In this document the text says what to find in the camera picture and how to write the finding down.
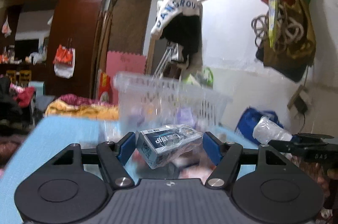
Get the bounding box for dark box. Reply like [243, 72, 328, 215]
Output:
[136, 125, 203, 169]

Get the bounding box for blue shopping bag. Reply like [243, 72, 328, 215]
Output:
[234, 107, 283, 144]

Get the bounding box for white power adapter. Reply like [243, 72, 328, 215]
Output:
[294, 91, 308, 115]

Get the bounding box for orange yellow blanket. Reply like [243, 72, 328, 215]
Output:
[45, 99, 119, 121]

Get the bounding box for red orange printed bag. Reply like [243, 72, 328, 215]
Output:
[97, 69, 111, 103]

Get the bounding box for white plastic lattice basket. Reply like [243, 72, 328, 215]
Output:
[114, 73, 232, 133]

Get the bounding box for magenta floral quilt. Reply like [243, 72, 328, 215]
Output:
[59, 94, 113, 107]

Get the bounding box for green white shopping bag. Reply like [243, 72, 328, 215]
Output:
[183, 67, 214, 89]

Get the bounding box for brown hanging bag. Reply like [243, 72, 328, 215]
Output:
[251, 0, 316, 82]

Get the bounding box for pink foam mat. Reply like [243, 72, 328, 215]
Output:
[106, 51, 146, 105]

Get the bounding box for teal box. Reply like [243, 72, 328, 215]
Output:
[29, 81, 45, 97]

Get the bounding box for red and white plastic bag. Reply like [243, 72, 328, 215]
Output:
[53, 45, 76, 79]

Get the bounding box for metal crutches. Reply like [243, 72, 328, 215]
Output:
[153, 43, 183, 78]

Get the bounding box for brown wooden board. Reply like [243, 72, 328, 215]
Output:
[108, 0, 152, 54]

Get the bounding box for white DANGROUS tote bag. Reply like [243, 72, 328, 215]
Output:
[151, 0, 203, 70]

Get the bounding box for dark red wooden wardrobe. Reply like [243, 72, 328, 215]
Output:
[1, 0, 106, 98]

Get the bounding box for coiled beige rope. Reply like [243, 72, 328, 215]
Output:
[250, 4, 304, 49]

